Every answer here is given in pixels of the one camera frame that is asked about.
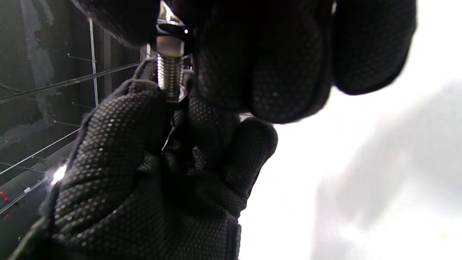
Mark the grey tube with red band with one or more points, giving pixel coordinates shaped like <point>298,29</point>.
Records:
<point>18,187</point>

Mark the person's left hand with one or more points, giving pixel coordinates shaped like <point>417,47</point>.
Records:
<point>267,54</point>

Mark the silver screw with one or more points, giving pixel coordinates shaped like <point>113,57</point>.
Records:
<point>170,77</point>

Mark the person's right hand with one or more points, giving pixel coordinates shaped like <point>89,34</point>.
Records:
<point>126,180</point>

